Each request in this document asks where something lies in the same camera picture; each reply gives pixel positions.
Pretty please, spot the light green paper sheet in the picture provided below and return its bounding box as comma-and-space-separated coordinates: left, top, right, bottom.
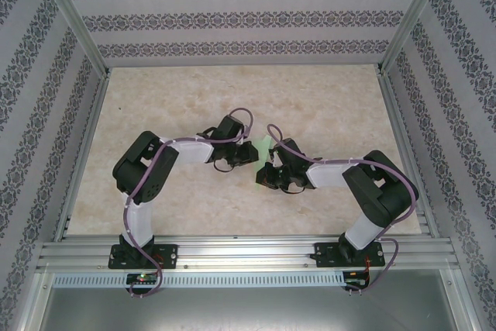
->
253, 135, 274, 193

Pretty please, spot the grey sheet metal tray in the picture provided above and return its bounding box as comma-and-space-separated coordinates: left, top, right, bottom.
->
36, 287, 460, 331

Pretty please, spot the circuit board with green light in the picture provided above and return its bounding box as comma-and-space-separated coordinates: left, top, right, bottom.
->
126, 273, 159, 286

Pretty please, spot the long aluminium mounting rail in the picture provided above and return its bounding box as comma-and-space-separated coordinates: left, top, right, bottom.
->
36, 234, 460, 271

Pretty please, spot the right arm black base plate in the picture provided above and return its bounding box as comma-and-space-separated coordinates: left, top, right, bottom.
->
315, 241, 387, 269

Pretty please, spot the slotted grey cable duct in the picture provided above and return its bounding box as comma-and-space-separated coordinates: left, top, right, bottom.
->
52, 271, 346, 289

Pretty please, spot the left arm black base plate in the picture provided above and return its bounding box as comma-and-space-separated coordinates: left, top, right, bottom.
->
108, 243, 179, 270

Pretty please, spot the aluminium table side rail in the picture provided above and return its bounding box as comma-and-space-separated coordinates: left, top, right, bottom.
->
377, 73, 441, 239
52, 73, 112, 242

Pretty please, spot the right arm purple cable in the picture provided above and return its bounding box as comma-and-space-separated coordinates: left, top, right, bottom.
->
266, 124, 422, 297

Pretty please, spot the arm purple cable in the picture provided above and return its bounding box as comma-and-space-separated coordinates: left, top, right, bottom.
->
122, 108, 256, 300
266, 124, 422, 297

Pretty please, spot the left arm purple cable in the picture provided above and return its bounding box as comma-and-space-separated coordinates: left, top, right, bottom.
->
122, 108, 256, 300

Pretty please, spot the aluminium frame post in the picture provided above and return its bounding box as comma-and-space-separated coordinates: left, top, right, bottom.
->
377, 0, 453, 76
33, 0, 112, 76

